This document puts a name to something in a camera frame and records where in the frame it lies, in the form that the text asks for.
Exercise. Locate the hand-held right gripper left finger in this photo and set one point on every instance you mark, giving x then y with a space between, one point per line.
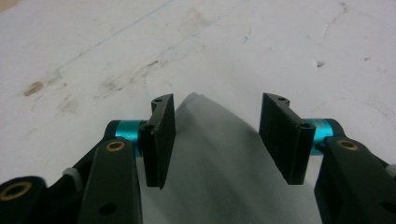
158 140

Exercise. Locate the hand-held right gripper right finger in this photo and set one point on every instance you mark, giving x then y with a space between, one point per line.
286 143

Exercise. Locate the grey printed t-shirt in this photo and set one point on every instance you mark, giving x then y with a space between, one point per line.
218 174

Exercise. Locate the white foam mat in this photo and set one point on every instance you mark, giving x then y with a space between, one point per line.
249 46

